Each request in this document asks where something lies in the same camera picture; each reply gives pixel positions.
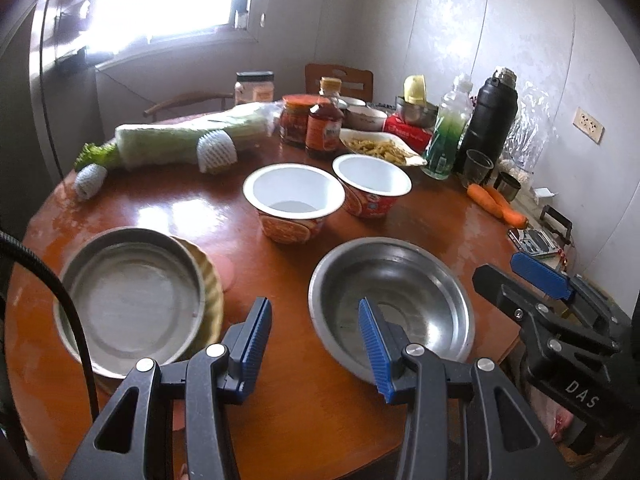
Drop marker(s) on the small box on sill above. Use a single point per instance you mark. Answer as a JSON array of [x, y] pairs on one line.
[[242, 18]]

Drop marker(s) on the white dish of food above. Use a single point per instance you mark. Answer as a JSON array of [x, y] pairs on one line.
[[380, 149]]

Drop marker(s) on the clear plastic bag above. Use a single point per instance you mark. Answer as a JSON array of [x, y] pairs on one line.
[[530, 125]]

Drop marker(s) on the black metal frame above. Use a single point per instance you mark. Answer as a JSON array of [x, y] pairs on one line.
[[562, 217]]

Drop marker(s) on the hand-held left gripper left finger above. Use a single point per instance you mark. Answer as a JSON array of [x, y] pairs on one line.
[[255, 340]]

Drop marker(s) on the bagged celery bunch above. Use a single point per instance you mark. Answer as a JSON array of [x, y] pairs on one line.
[[165, 142]]

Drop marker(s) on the small white box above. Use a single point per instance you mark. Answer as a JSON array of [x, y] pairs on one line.
[[544, 194]]

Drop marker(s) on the red instant noodle cup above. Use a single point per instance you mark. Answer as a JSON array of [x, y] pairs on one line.
[[372, 175], [290, 190]]

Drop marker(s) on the grey refrigerator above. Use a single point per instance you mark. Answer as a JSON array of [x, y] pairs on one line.
[[65, 110]]

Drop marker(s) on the large steel bowl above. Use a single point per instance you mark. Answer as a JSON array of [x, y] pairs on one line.
[[400, 280]]

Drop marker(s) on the small steel cup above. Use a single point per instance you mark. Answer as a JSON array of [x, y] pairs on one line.
[[507, 186]]

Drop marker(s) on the yellow shell-shaped plate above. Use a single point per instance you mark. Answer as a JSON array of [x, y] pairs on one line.
[[212, 290]]

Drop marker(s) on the white ceramic bowl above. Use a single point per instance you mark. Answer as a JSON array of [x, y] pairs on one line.
[[366, 117]]

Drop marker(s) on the wall outlet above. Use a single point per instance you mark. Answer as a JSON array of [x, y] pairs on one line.
[[587, 124]]

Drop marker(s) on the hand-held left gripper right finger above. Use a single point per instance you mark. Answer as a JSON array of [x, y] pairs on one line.
[[375, 350]]

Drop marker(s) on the small steel bowl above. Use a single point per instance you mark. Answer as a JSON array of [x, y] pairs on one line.
[[352, 102]]

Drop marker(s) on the fruit in white foam net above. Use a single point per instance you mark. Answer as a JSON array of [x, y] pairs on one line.
[[91, 181], [216, 152]]

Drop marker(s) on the plastic jar with black lid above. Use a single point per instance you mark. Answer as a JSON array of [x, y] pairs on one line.
[[255, 90]]

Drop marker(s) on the shallow steel pan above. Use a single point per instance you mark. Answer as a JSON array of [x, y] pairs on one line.
[[130, 300]]

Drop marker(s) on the black thermos flask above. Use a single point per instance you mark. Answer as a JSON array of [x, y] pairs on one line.
[[490, 115]]

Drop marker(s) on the steel bowl holding yellow cup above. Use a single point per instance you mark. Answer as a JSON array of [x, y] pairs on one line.
[[417, 116]]

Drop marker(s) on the pale plastic bag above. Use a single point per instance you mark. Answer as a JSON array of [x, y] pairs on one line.
[[550, 410]]

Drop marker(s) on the brown bottle with orange label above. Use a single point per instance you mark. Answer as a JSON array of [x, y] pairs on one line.
[[325, 132]]

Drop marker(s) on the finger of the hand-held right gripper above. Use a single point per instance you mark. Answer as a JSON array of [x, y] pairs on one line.
[[505, 292], [540, 271]]

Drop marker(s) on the bottle with yellow cap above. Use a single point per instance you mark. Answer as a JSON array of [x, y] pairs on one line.
[[330, 87]]

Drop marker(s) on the clear plastic cup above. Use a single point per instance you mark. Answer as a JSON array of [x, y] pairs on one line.
[[477, 169]]

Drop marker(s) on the sauce jar with red lid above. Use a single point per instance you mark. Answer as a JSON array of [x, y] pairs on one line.
[[295, 120]]

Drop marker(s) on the green liquid plastic bottle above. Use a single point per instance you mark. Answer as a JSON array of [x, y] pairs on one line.
[[445, 140]]

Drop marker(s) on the yellow plastic cup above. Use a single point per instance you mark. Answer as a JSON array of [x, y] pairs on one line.
[[416, 89]]

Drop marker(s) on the red tissue box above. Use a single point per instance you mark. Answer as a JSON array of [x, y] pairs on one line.
[[407, 132]]

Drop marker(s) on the wooden chair with slotted back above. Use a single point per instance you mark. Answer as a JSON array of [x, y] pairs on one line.
[[340, 77]]

